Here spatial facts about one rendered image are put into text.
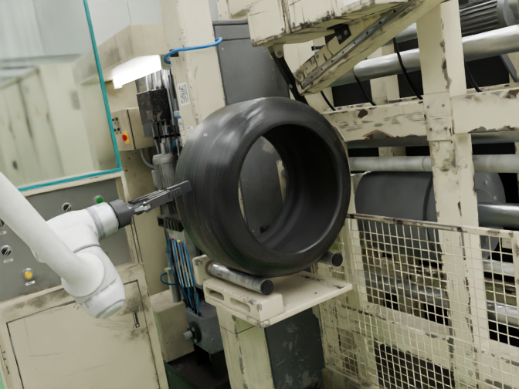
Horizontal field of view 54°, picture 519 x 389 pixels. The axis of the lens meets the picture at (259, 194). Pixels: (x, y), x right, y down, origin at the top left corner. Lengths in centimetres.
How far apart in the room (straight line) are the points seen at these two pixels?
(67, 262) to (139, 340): 103
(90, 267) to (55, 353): 88
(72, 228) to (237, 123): 52
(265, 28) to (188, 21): 26
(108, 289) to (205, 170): 42
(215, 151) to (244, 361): 90
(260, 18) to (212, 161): 64
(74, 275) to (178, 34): 96
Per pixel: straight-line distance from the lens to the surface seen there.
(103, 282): 125
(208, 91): 183
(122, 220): 138
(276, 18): 180
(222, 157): 142
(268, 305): 155
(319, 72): 184
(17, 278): 202
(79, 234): 133
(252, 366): 205
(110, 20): 1179
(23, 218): 111
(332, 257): 168
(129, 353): 215
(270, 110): 150
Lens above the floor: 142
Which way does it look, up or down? 9 degrees down
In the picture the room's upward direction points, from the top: 9 degrees counter-clockwise
